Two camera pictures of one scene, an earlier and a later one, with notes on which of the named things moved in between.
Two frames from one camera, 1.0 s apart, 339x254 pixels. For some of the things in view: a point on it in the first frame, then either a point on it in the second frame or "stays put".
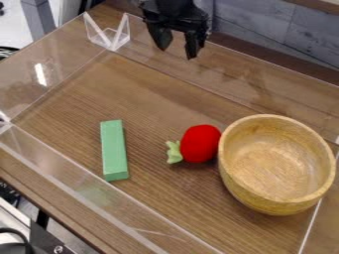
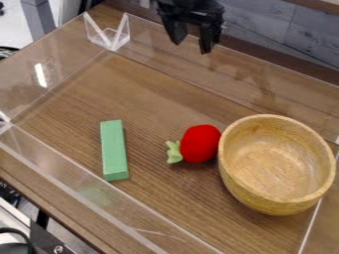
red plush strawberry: x=198 y=146 stays put
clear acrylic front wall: x=35 y=162 stays put
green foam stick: x=114 y=151 stays put
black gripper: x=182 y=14 → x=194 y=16
